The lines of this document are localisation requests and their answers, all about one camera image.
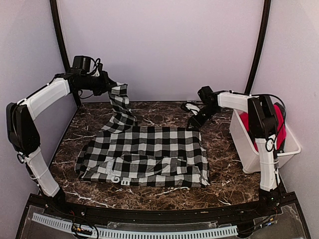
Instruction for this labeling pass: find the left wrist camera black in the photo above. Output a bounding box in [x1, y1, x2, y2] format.
[70, 55, 103, 77]

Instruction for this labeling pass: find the white plastic laundry bin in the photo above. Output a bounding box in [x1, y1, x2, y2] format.
[229, 110, 301, 174]

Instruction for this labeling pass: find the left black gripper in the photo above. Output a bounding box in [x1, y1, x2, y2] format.
[78, 70, 117, 96]

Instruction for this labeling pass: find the left black frame post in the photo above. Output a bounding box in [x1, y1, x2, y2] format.
[49, 0, 82, 107]

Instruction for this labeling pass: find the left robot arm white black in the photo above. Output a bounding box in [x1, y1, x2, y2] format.
[6, 71, 116, 217]

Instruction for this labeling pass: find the black front rail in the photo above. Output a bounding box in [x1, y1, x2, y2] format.
[25, 194, 288, 226]

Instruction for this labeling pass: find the red garment in bin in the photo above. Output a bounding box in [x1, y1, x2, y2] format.
[239, 102, 287, 153]

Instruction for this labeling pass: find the black frame post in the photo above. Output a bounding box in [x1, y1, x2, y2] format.
[49, 0, 82, 107]
[244, 0, 272, 94]

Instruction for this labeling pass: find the white slotted cable duct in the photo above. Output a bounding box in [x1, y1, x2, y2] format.
[32, 213, 238, 239]

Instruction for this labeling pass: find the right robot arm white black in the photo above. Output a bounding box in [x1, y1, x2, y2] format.
[181, 86, 282, 216]

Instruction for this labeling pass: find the black white checkered shirt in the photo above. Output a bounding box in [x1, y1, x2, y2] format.
[75, 83, 210, 188]

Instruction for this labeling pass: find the right black frame post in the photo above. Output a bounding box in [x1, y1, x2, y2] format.
[244, 0, 272, 94]

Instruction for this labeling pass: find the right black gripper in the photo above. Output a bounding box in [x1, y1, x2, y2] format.
[186, 105, 219, 131]

